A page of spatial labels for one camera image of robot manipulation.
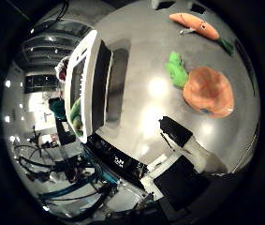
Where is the round orange plush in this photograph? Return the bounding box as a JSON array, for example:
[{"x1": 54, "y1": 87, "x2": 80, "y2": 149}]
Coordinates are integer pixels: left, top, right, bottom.
[{"x1": 164, "y1": 51, "x2": 235, "y2": 119}]

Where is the corn plush with green husk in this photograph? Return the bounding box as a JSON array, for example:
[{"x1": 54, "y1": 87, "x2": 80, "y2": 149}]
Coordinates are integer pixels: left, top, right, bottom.
[{"x1": 68, "y1": 97, "x2": 84, "y2": 137}]

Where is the orange carrot plush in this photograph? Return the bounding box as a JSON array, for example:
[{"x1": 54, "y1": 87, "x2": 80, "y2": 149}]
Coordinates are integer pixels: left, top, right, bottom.
[{"x1": 169, "y1": 12, "x2": 235, "y2": 56}]

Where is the black box with white print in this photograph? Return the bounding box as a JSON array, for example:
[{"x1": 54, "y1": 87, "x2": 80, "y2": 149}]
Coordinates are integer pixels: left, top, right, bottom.
[{"x1": 84, "y1": 133, "x2": 150, "y2": 188}]

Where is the black cart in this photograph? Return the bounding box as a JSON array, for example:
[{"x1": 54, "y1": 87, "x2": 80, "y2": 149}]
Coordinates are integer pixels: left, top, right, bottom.
[{"x1": 55, "y1": 116, "x2": 77, "y2": 145}]

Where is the white plastic basket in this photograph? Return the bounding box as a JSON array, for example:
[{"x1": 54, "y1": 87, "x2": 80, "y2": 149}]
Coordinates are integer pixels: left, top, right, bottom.
[{"x1": 64, "y1": 29, "x2": 130, "y2": 144}]

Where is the person in teal shirt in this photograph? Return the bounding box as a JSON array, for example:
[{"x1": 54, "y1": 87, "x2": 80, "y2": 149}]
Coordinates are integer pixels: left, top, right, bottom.
[{"x1": 48, "y1": 97, "x2": 67, "y2": 121}]

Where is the red hanging bag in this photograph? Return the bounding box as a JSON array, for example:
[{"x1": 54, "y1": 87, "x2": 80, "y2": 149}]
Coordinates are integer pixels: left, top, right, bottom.
[{"x1": 55, "y1": 55, "x2": 70, "y2": 83}]

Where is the teal metal frame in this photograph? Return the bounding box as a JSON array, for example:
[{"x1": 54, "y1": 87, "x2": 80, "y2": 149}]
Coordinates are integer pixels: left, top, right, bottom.
[{"x1": 37, "y1": 146, "x2": 121, "y2": 201}]

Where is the black cable bundle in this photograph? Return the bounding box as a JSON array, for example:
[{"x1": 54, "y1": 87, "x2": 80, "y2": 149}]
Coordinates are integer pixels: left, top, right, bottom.
[{"x1": 13, "y1": 125, "x2": 86, "y2": 186}]

